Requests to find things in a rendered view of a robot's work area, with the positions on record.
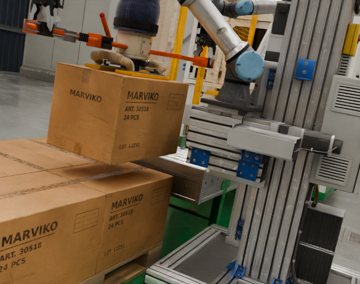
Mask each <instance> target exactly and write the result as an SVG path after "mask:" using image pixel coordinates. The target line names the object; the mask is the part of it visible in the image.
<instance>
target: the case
mask: <svg viewBox="0 0 360 284"><path fill-rule="evenodd" d="M188 88H189V84H187V83H182V82H177V81H172V80H169V81H165V80H160V79H151V78H143V77H133V76H127V75H124V74H119V73H115V72H114V71H108V70H100V69H95V68H89V67H86V66H83V65H75V64H67V63H59V62H57V65H56V74H55V82H54V91H53V96H52V104H51V113H50V122H49V127H48V135H47V144H49V145H52V146H55V147H58V148H60V149H63V150H67V151H69V152H72V153H75V154H78V155H80V156H84V157H87V158H90V159H93V160H95V161H98V162H101V163H104V164H107V165H115V164H119V163H125V162H131V161H137V160H141V159H147V158H153V157H159V156H166V155H169V154H176V152H177V146H178V143H179V137H180V131H181V125H182V121H183V115H184V109H185V103H186V97H187V94H188Z"/></svg>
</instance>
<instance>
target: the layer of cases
mask: <svg viewBox="0 0 360 284"><path fill-rule="evenodd" d="M173 179H174V176H172V175H169V174H165V173H162V172H159V171H156V170H152V169H150V168H147V167H143V166H140V165H137V164H134V163H131V162H125V163H119V164H115V165H107V164H104V163H101V162H98V161H95V160H93V159H90V158H87V157H84V156H80V155H78V154H75V153H72V152H69V151H67V150H63V149H60V148H58V147H55V146H52V145H49V144H47V137H40V138H31V139H14V140H1V141H0V284H79V283H81V282H83V281H85V280H87V279H89V278H91V277H93V276H94V275H96V274H98V273H100V272H102V271H104V270H106V269H108V268H110V267H112V266H114V265H116V264H118V263H120V262H122V261H124V260H126V259H128V258H130V257H132V256H134V255H136V254H138V253H140V252H142V251H143V250H145V249H147V248H149V247H151V246H153V245H155V244H157V243H159V242H161V241H162V240H163V233H164V229H165V223H166V217H167V211H168V205H169V201H170V195H171V189H172V183H173Z"/></svg>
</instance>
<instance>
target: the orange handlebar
mask: <svg viewBox="0 0 360 284"><path fill-rule="evenodd" d="M26 28H28V29H33V30H35V29H36V25H35V24H31V23H27V24H26ZM53 34H57V35H60V36H63V35H64V34H65V32H64V31H63V30H59V29H54V31H53ZM88 42H89V43H92V42H93V43H98V42H99V39H98V38H94V37H92V36H91V35H90V36H89V39H88ZM112 47H116V48H123V49H127V48H128V46H127V45H124V44H121V43H117V42H113V44H112ZM149 53H150V55H151V54H152V55H158V56H164V57H171V58H175V59H181V60H186V61H191V62H194V63H199V64H201V63H202V60H201V59H196V58H193V57H189V56H184V55H179V54H173V53H169V52H162V51H156V50H150V52H149Z"/></svg>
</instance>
